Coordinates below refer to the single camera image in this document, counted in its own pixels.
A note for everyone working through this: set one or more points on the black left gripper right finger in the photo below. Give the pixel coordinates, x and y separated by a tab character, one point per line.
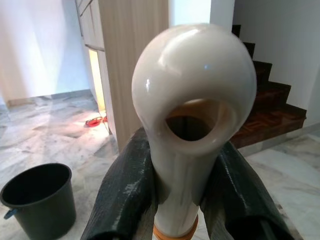
240	200

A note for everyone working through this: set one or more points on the black plastic bucket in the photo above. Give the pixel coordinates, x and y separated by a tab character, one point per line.
37	200

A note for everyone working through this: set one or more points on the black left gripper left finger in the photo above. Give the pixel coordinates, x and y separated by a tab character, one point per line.
125	190

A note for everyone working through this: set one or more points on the light wooden cabinet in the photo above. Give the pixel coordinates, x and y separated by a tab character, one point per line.
125	62

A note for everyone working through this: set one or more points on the dark wooden staircase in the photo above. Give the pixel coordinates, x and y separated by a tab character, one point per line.
270	110

